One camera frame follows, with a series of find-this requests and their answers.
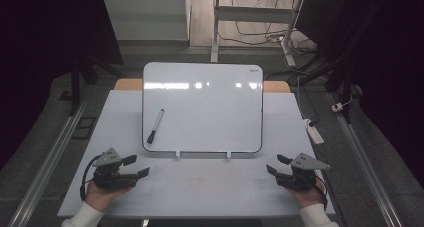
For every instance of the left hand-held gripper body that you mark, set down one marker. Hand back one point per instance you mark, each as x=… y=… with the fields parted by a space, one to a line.
x=110 y=178

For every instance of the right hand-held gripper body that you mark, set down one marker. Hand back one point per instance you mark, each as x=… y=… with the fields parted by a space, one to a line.
x=300 y=178

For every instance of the white marker pen black cap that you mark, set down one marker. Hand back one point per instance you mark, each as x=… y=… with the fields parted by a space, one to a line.
x=156 y=125

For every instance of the white whiteboard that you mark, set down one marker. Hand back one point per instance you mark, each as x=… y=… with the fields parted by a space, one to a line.
x=206 y=117

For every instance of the person's right hand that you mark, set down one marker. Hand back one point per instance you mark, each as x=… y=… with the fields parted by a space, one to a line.
x=308 y=197

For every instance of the person's left hand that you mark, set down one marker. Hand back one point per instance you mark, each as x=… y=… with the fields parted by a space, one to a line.
x=100 y=197

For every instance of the white whiteboard support clip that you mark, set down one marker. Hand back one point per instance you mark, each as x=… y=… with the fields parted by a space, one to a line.
x=229 y=155
x=178 y=154

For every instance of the white power strip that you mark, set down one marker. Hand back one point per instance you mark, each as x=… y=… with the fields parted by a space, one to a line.
x=315 y=133

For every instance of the black floor plate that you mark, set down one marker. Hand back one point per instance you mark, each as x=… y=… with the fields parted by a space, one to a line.
x=85 y=127

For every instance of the small white adapter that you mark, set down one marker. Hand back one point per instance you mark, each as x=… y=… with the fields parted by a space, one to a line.
x=337 y=107

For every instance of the wooden tabletop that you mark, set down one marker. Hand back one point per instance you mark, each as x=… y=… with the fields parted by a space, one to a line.
x=128 y=84

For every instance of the black metal stand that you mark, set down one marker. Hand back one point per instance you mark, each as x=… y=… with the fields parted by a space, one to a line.
x=346 y=87
x=76 y=87

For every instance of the dark curtain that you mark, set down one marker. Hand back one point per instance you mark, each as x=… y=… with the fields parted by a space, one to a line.
x=390 y=70
x=36 y=53

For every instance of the white cabinet panel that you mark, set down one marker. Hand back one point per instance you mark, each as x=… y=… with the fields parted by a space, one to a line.
x=146 y=17

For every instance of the aluminium floor rail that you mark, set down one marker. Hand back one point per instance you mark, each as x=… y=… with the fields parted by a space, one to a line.
x=363 y=160
x=50 y=160

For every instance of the white desk frame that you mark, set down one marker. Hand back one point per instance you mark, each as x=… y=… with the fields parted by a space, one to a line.
x=253 y=14

